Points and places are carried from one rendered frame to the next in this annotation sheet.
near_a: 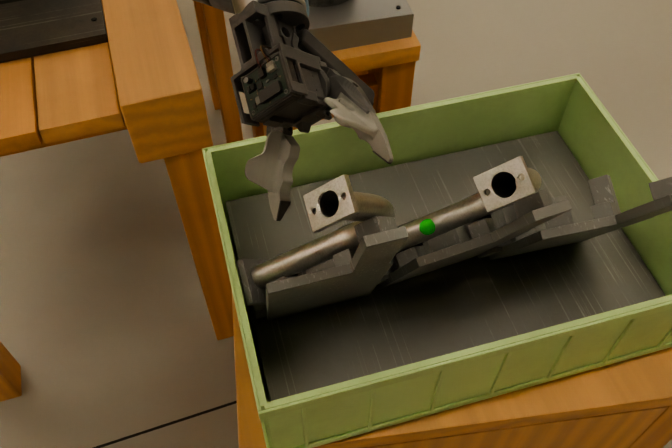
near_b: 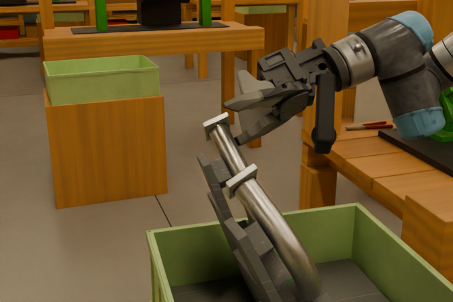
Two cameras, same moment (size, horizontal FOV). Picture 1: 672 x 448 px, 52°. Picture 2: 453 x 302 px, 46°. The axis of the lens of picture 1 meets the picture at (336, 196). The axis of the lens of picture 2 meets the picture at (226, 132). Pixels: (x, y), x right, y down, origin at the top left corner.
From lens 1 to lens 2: 91 cm
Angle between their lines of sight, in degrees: 75
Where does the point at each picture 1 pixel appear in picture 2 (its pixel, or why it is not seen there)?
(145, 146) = (405, 238)
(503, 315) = not seen: outside the picture
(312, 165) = (395, 284)
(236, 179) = (360, 245)
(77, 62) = (444, 182)
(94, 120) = (394, 194)
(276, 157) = (258, 119)
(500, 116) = not seen: outside the picture
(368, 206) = (225, 149)
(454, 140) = not seen: outside the picture
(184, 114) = (430, 234)
